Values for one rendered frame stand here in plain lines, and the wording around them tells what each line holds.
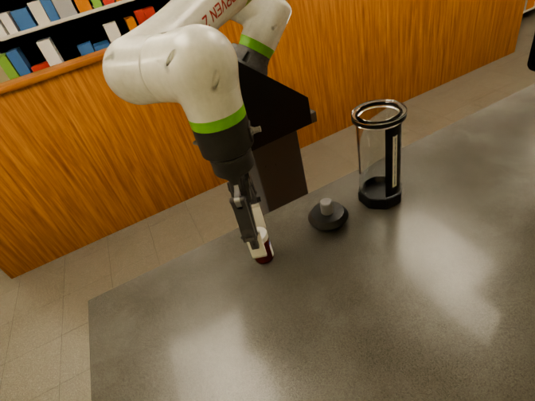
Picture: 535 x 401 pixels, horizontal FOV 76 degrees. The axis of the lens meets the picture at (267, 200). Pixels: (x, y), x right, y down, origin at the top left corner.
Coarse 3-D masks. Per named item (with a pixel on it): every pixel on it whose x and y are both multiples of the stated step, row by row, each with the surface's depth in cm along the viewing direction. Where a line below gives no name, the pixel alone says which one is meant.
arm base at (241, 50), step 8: (240, 48) 117; (248, 48) 116; (240, 56) 116; (248, 56) 117; (256, 56) 117; (264, 56) 118; (248, 64) 116; (256, 64) 117; (264, 64) 120; (264, 72) 120
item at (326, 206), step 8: (320, 200) 77; (328, 200) 76; (312, 208) 80; (320, 208) 79; (328, 208) 76; (336, 208) 78; (344, 208) 78; (312, 216) 78; (320, 216) 77; (328, 216) 77; (336, 216) 76; (344, 216) 76; (312, 224) 78; (320, 224) 76; (328, 224) 76; (336, 224) 75
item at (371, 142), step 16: (352, 112) 72; (368, 112) 74; (384, 112) 74; (400, 112) 67; (384, 128) 66; (368, 144) 71; (384, 144) 69; (368, 160) 73; (384, 160) 72; (400, 160) 74; (368, 176) 76; (384, 176) 74; (400, 176) 78; (368, 192) 79; (384, 192) 77
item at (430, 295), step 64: (448, 128) 99; (512, 128) 93; (320, 192) 90; (448, 192) 80; (512, 192) 75; (192, 256) 82; (320, 256) 73; (384, 256) 70; (448, 256) 66; (512, 256) 63; (128, 320) 71; (192, 320) 68; (256, 320) 65; (320, 320) 62; (384, 320) 59; (448, 320) 57; (512, 320) 55; (128, 384) 60; (192, 384) 58; (256, 384) 56; (320, 384) 54; (384, 384) 52; (448, 384) 50; (512, 384) 48
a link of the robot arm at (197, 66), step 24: (144, 48) 49; (168, 48) 46; (192, 48) 45; (216, 48) 46; (144, 72) 50; (168, 72) 47; (192, 72) 46; (216, 72) 47; (168, 96) 51; (192, 96) 48; (216, 96) 49; (240, 96) 53; (192, 120) 52; (216, 120) 51; (240, 120) 53
